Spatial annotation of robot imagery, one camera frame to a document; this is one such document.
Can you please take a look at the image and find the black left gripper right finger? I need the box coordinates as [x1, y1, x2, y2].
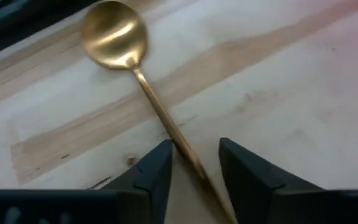
[218, 137, 358, 224]

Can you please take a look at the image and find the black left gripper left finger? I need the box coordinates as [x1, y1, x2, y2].
[0, 138, 174, 224]

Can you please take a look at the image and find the gold spoon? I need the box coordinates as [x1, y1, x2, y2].
[80, 0, 239, 224]

